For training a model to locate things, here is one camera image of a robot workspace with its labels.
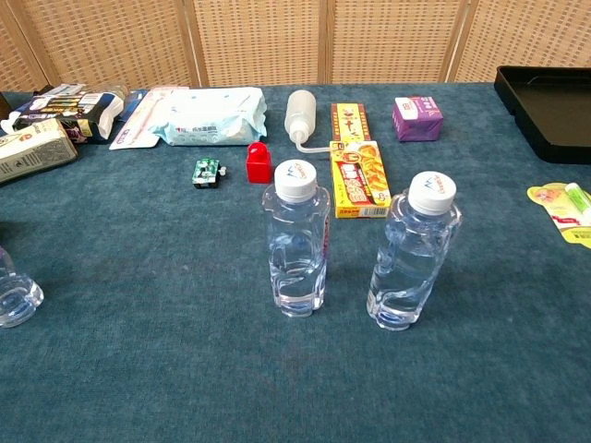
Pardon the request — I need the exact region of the pink toothbrush pack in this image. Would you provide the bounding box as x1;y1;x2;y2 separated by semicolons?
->
108;86;191;151

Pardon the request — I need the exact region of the small red block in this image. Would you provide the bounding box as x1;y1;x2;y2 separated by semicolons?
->
245;140;275;186

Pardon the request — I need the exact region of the small purple box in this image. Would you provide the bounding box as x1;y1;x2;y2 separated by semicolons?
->
392;95;445;143

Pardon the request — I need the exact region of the yellow red spice box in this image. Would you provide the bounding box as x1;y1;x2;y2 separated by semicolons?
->
330;102;373;144

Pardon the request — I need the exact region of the wicker folding screen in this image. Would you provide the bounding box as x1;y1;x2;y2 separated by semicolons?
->
0;0;591;94

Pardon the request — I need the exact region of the dark navy snack packet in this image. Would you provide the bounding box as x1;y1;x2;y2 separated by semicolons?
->
10;89;127;143

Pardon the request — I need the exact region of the blue table cloth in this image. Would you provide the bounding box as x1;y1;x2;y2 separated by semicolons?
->
0;81;591;443

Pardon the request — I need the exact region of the white squeeze bottle with tube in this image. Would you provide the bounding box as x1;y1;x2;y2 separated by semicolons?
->
283;89;334;155

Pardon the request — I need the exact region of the clear plastic water bottle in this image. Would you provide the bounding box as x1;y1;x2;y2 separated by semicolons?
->
0;244;45;329
261;158;332;319
366;171;464;332

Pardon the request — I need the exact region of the light blue wet wipes pack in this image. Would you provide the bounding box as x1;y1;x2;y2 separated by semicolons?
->
153;86;269;148

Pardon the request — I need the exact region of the white carton box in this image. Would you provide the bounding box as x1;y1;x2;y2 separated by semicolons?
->
0;118;79;186

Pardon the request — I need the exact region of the green lip balm package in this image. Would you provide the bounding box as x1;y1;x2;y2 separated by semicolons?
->
526;181;591;251

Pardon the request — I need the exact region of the small green toy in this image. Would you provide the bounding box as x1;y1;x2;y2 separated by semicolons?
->
191;157;229;190

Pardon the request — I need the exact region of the yellow curry box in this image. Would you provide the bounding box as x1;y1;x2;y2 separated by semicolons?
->
329;139;393;220

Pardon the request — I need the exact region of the black plastic tray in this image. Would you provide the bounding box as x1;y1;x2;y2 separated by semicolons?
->
493;65;591;165

